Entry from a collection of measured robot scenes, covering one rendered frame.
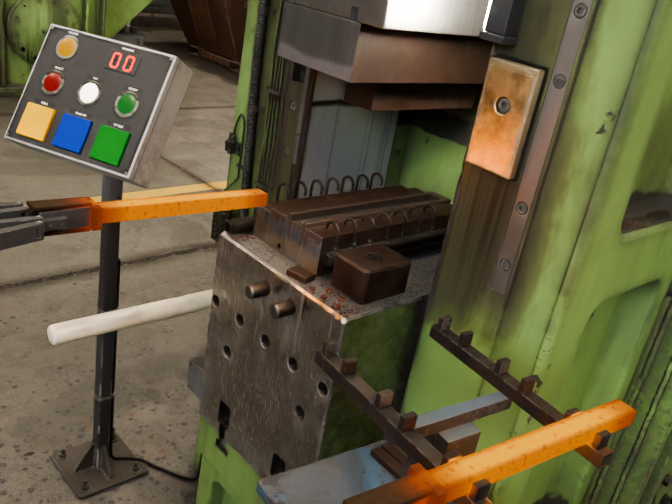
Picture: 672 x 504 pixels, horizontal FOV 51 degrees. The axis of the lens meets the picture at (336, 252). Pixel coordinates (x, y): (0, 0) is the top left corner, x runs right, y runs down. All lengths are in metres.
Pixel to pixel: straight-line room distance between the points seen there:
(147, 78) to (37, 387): 1.28
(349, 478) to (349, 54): 0.67
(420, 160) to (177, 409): 1.21
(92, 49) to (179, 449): 1.21
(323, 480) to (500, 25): 0.74
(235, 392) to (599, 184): 0.83
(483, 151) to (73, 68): 0.94
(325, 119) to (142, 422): 1.24
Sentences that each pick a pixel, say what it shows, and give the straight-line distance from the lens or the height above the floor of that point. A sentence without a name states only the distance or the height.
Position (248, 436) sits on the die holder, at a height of 0.53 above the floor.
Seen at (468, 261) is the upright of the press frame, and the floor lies 1.02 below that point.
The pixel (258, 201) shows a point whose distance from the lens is 1.22.
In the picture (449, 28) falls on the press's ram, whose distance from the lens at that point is 1.25.
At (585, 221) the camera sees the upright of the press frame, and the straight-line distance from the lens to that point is 1.10.
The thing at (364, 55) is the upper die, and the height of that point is 1.32.
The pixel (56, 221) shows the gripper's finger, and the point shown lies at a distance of 1.04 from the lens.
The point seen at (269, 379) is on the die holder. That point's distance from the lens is 1.38.
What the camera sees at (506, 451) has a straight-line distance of 0.83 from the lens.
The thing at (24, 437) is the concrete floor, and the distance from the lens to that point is 2.33.
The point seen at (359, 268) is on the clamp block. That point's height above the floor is 0.98.
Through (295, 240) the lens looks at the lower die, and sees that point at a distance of 1.32.
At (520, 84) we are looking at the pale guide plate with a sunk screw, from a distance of 1.12.
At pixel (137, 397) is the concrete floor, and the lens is 2.47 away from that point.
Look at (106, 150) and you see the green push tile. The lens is 1.56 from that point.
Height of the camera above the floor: 1.48
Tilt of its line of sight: 23 degrees down
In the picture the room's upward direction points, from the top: 11 degrees clockwise
